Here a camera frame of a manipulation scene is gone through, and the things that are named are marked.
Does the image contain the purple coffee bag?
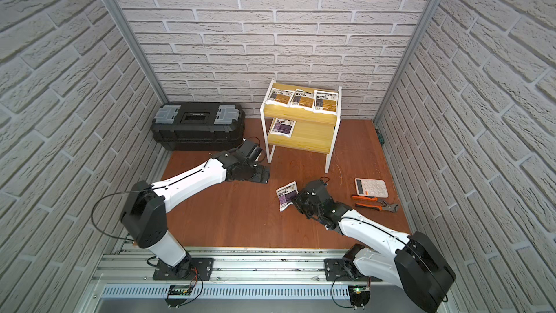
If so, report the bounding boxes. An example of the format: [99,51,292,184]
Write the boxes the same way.
[269,118,296,138]
[276,181,298,212]

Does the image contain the yellow coffee bag bottom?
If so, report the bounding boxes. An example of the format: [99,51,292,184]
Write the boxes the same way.
[265,88,295,107]

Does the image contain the yellow coffee bag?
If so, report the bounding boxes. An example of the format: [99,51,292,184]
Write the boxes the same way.
[290,89,315,112]
[265,88,295,107]
[314,90,339,115]

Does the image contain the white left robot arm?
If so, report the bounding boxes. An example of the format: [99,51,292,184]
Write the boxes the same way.
[120,142,270,269]

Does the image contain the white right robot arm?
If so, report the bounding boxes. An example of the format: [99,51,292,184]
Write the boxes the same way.
[291,180,456,312]

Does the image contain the white calculator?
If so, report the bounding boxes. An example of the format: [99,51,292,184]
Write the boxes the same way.
[355,178,389,199]

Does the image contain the black plastic toolbox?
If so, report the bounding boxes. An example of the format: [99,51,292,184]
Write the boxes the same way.
[151,102,246,152]

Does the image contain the right controller board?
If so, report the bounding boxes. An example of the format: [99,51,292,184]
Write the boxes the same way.
[347,285,372,309]

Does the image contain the controller board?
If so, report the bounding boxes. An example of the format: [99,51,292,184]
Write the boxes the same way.
[347,285,372,309]
[165,285,196,308]

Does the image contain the left controller board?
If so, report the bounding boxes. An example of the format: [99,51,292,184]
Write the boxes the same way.
[165,285,196,308]

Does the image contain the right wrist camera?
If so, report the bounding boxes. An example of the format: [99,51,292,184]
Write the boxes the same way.
[306,179,330,198]

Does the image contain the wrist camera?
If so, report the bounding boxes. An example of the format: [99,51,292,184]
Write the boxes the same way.
[239,140,262,162]
[306,179,330,198]

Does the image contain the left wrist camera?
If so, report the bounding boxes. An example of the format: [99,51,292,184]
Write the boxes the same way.
[239,140,262,162]

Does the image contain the white frame wooden shelf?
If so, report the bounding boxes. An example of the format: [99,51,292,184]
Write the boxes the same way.
[259,79,343,173]

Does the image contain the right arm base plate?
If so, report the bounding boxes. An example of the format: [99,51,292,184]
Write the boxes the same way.
[324,258,369,283]

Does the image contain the orange handled pliers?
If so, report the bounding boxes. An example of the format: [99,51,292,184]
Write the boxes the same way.
[351,195,399,213]

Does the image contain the aluminium rail frame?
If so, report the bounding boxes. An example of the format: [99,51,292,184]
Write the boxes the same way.
[81,238,397,312]

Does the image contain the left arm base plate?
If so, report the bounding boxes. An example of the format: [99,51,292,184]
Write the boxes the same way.
[153,257,214,281]

